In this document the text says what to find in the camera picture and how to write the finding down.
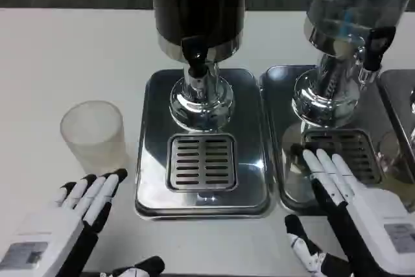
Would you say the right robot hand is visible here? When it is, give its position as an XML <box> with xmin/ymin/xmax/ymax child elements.
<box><xmin>284</xmin><ymin>144</ymin><xmax>415</xmax><ymax>277</ymax></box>

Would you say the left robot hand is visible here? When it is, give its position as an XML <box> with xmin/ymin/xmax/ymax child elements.
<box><xmin>0</xmin><ymin>168</ymin><xmax>166</xmax><ymax>277</ymax></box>

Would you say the clear ribbed glass cup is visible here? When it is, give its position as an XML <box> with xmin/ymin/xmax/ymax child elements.
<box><xmin>59</xmin><ymin>100</ymin><xmax>128</xmax><ymax>175</ymax></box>

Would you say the steel drip tray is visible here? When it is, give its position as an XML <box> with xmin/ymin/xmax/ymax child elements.
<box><xmin>134</xmin><ymin>68</ymin><xmax>272</xmax><ymax>220</ymax></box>
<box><xmin>259</xmin><ymin>65</ymin><xmax>410</xmax><ymax>217</ymax></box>

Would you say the black tap of clear dispenser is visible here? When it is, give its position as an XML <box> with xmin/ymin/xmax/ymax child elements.
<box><xmin>359</xmin><ymin>26</ymin><xmax>397</xmax><ymax>91</ymax></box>

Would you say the clear drink dispenser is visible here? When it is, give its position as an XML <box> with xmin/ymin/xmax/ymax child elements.
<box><xmin>291</xmin><ymin>0</ymin><xmax>415</xmax><ymax>128</ymax></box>

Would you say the black tap of dark dispenser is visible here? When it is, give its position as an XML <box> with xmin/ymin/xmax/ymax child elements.
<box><xmin>180</xmin><ymin>36</ymin><xmax>209</xmax><ymax>78</ymax></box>

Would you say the dark drink dispenser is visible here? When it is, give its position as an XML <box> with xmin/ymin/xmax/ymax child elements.
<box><xmin>150</xmin><ymin>0</ymin><xmax>249</xmax><ymax>133</ymax></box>

